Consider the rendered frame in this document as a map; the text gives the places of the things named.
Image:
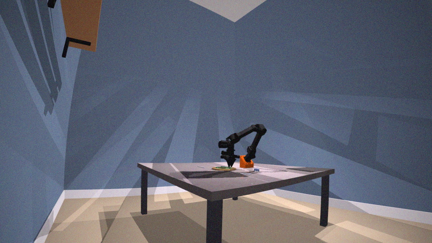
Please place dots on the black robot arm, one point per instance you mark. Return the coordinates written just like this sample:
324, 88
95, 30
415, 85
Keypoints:
236, 137

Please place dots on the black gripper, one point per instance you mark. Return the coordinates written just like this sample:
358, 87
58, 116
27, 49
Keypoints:
230, 157

